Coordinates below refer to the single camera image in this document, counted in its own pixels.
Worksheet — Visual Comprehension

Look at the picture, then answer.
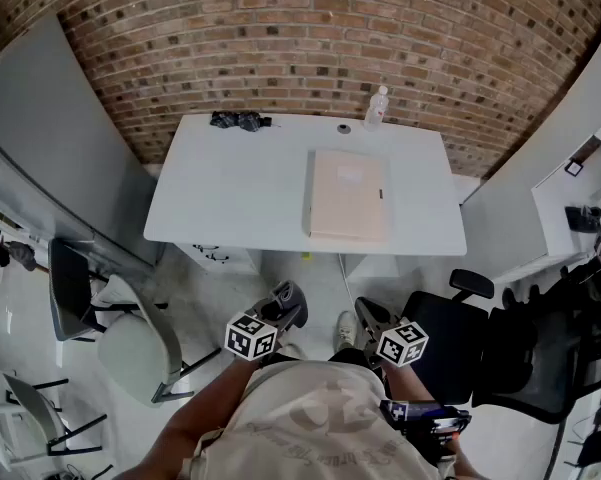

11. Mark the dark grey chair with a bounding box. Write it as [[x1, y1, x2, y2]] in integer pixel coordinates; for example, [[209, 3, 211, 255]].
[[48, 237, 112, 343]]

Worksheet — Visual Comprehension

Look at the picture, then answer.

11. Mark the light grey shell chair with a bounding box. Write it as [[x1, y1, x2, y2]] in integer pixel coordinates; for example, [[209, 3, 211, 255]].
[[87, 273, 222, 407], [2, 372, 109, 458]]

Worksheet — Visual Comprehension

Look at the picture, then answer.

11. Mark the dark hanging garment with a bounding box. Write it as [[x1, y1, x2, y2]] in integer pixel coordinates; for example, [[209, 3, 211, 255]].
[[0, 232, 37, 273]]

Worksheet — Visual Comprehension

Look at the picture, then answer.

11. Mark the wide grey partition panel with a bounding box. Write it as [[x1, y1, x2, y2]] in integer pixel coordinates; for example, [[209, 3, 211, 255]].
[[0, 12, 164, 269]]

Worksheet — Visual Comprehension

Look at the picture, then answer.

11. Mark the white cable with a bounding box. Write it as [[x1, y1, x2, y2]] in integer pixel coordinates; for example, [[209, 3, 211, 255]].
[[336, 253, 355, 314]]

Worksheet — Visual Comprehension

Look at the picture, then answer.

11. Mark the person's right forearm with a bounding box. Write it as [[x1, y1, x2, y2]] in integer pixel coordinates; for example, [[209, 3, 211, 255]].
[[382, 360, 481, 480]]

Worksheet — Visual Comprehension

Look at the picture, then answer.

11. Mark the grey partition with white desk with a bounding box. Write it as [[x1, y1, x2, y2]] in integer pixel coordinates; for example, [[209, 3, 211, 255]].
[[462, 17, 601, 279]]

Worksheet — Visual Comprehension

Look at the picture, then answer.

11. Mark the beige box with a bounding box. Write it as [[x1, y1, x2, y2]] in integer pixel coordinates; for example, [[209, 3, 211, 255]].
[[302, 148, 395, 243]]

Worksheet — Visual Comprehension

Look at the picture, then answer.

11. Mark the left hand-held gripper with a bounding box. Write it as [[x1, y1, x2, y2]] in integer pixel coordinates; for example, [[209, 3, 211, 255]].
[[223, 294, 308, 364]]

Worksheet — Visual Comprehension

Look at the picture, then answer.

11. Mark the person's white left shoe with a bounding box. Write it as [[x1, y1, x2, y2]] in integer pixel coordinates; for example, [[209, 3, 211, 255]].
[[278, 342, 307, 362]]

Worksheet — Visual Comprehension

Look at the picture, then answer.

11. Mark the person's beige printed t-shirt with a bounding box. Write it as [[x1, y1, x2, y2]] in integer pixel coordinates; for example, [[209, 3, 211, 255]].
[[177, 357, 441, 480]]

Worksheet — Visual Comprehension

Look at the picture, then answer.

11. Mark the white drawer cabinet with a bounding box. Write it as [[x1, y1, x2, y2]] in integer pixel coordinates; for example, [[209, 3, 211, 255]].
[[177, 242, 261, 275]]

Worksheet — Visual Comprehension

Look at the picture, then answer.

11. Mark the person's left forearm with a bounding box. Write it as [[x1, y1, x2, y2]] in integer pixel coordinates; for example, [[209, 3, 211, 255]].
[[129, 355, 264, 480]]

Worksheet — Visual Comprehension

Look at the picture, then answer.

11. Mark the black mesh office chair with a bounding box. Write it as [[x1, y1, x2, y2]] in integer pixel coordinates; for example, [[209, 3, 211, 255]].
[[399, 269, 601, 425]]

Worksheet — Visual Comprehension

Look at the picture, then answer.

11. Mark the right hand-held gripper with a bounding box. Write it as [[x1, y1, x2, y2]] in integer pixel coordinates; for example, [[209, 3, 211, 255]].
[[354, 296, 430, 370]]

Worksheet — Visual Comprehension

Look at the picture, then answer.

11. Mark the dark checked folded umbrella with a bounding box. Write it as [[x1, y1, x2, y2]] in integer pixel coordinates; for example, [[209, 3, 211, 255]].
[[209, 110, 282, 133]]

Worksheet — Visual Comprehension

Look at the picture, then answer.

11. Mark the person's white right shoe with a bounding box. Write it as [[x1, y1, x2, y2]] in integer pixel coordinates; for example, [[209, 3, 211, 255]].
[[335, 310, 359, 352]]

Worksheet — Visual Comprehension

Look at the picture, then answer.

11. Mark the clear plastic water bottle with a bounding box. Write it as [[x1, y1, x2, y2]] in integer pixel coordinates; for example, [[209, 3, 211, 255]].
[[363, 85, 390, 133]]

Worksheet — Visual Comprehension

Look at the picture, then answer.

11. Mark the person's white shoe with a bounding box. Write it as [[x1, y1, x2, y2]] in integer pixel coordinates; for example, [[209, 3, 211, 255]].
[[278, 342, 307, 362], [335, 310, 359, 352]]

